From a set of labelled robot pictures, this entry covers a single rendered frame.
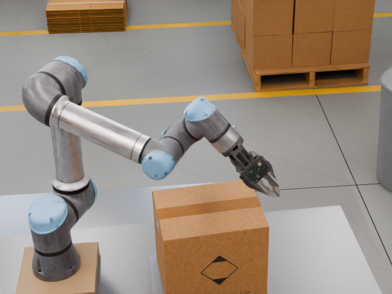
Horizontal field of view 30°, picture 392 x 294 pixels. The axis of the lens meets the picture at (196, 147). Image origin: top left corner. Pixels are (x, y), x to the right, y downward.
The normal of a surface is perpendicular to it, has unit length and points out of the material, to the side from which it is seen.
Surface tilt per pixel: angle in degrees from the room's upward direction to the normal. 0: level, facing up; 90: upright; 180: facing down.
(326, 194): 0
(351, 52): 90
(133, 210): 0
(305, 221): 0
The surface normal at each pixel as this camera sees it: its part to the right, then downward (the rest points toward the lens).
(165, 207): -0.03, -0.85
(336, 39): 0.08, 0.53
